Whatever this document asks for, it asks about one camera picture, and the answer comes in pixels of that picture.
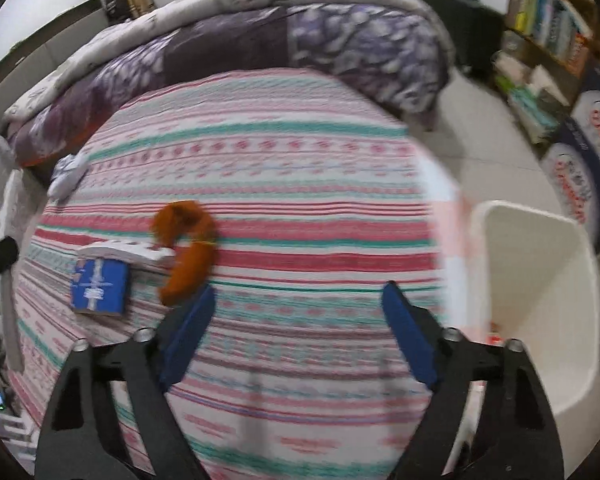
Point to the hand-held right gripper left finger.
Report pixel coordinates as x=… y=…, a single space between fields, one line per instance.
x=187 y=340

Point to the bluish white tissue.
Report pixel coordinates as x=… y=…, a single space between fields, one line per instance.
x=67 y=175

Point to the blue cardboard box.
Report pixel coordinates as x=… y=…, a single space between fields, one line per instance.
x=100 y=285

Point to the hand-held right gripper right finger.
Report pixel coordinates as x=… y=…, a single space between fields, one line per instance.
x=410 y=345

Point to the row of thick upright books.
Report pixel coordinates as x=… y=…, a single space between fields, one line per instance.
x=550 y=15

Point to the striped patterned tablecloth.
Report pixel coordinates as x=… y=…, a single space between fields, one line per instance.
x=290 y=170

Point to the purple patterned blanket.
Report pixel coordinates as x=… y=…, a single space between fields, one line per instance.
x=355 y=45

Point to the black storage bench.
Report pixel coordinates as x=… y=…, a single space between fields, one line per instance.
x=470 y=35

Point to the grey bed headboard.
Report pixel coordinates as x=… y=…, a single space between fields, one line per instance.
x=40 y=50

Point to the orange peel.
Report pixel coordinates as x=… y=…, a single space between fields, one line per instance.
x=195 y=255

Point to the stack of flat books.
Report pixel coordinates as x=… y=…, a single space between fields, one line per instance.
x=530 y=105

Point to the white plastic bin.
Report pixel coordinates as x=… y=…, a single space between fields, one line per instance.
x=535 y=280

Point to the wooden bookshelf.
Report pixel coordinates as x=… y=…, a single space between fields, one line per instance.
x=535 y=45

